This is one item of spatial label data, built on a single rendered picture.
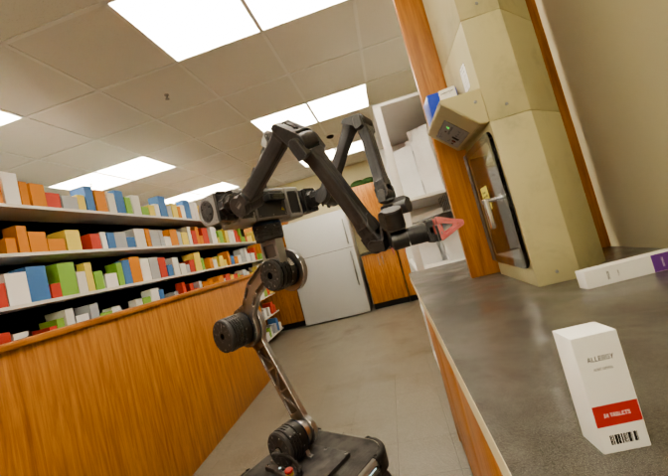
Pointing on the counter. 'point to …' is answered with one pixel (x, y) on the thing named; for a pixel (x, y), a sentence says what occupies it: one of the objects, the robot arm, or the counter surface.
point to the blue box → (430, 105)
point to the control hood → (460, 116)
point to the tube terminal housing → (528, 145)
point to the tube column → (466, 3)
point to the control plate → (451, 134)
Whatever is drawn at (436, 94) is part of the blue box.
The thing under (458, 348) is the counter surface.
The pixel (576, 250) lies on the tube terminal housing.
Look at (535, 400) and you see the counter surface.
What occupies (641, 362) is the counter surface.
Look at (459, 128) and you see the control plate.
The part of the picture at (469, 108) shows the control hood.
